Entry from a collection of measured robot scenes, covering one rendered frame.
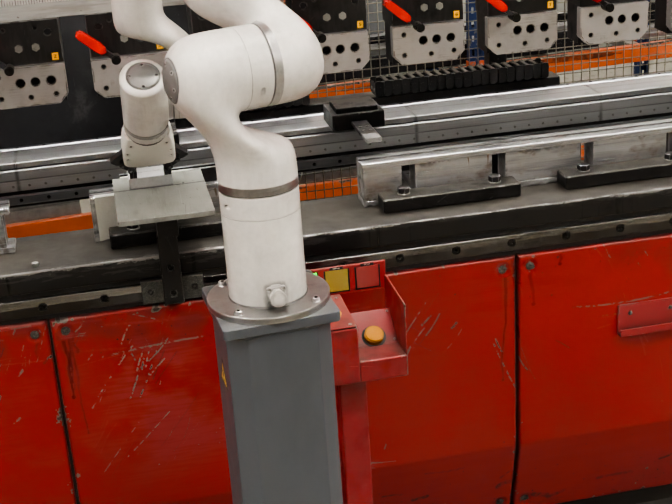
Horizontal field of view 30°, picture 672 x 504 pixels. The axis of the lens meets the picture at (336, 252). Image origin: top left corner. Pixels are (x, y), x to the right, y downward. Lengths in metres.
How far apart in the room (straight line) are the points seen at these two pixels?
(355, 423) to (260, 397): 0.61
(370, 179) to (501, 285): 0.36
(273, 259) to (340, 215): 0.79
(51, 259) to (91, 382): 0.26
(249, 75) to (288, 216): 0.22
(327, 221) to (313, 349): 0.73
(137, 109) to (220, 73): 0.55
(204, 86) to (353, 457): 1.03
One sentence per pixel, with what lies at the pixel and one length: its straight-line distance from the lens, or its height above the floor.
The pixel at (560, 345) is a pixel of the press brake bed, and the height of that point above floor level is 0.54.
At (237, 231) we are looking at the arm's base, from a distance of 1.85.
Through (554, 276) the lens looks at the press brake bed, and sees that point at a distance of 2.71.
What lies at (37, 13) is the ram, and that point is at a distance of 2.48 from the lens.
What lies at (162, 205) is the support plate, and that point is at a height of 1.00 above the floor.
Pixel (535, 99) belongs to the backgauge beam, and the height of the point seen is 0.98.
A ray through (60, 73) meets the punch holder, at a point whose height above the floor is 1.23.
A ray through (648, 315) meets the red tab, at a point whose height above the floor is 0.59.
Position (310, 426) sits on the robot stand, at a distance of 1.96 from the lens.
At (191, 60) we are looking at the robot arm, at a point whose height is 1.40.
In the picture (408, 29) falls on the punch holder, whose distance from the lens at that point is 2.57.
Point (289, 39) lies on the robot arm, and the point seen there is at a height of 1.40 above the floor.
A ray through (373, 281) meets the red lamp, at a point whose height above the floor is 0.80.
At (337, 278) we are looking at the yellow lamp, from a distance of 2.46.
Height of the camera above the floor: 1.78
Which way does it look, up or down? 22 degrees down
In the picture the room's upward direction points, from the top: 4 degrees counter-clockwise
